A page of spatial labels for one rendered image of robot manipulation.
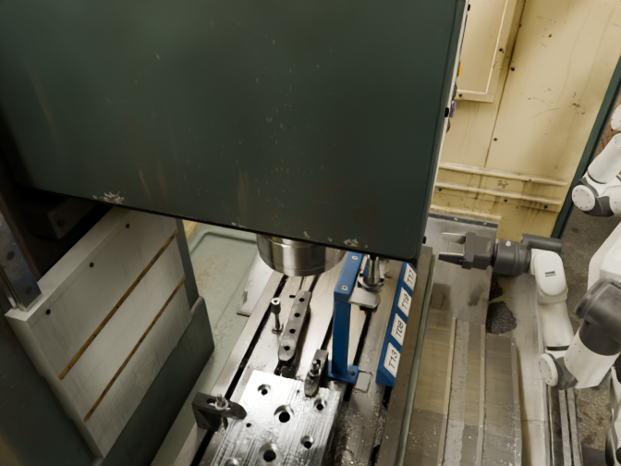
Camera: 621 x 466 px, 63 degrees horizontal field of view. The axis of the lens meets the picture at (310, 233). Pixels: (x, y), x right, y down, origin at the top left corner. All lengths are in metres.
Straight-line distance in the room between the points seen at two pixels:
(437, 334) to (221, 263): 0.98
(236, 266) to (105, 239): 1.15
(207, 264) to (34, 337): 1.29
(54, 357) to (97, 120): 0.51
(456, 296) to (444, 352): 0.28
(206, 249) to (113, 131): 1.60
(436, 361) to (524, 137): 0.80
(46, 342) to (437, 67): 0.82
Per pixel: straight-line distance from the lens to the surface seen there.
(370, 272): 1.18
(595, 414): 2.71
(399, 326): 1.50
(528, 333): 1.96
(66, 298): 1.07
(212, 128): 0.66
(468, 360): 1.74
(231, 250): 2.29
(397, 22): 0.54
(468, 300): 1.92
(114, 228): 1.13
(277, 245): 0.80
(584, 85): 1.80
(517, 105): 1.81
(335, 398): 1.29
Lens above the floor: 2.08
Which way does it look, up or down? 40 degrees down
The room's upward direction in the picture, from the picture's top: 1 degrees counter-clockwise
